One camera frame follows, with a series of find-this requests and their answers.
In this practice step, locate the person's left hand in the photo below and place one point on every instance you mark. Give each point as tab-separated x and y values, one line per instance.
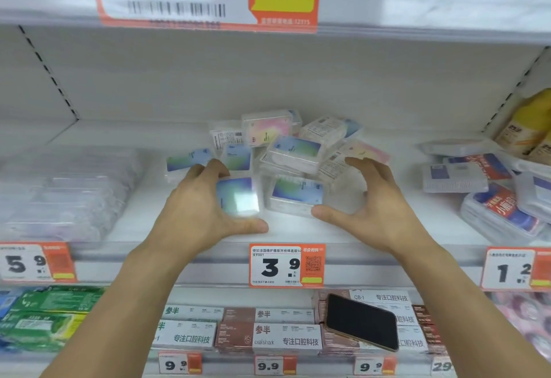
189	214

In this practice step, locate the person's right hand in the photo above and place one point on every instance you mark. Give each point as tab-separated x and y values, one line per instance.
387	218

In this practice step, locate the person's right thumb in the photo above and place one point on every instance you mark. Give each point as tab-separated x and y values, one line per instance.
327	214

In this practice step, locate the person's left thumb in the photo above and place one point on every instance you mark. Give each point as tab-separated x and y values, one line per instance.
252	227

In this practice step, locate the blue gradient floss pick case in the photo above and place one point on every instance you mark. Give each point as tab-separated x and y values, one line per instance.
241	196

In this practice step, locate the person's left forearm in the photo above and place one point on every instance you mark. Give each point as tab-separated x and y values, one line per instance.
125	308

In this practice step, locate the person's right forearm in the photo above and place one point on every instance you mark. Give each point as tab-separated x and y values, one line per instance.
465	304

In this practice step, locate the pile of clear floss boxes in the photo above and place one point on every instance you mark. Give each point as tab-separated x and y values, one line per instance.
297	153

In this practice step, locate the row of toothpaste boxes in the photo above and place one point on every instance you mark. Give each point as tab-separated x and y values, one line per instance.
275	334

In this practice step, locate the black smartphone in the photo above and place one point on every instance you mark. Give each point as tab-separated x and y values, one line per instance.
361	321

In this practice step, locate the small orange white price label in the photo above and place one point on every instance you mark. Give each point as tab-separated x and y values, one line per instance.
370	366
176	364
442	366
271	365

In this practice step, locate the pile of blue red packets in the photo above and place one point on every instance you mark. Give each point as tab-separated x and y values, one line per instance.
495	192

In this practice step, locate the stack of clear plastic packs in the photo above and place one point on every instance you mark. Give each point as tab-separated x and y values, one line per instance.
60	196

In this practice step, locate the yellow bottle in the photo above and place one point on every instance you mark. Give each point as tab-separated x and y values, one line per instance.
523	125
543	149

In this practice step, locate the stack of pink packets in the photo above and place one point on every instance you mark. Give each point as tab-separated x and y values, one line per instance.
525	321

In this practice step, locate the stack of green packets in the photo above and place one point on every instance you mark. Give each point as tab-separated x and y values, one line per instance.
43	317

